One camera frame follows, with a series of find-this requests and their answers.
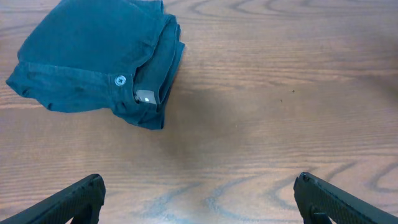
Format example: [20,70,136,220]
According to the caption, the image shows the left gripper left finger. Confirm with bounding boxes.
[1,174,106,224]

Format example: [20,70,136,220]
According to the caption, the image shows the navy blue shorts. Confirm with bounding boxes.
[6,0,185,130]

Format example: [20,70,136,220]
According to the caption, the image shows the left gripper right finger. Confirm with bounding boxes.
[294,172,397,224]

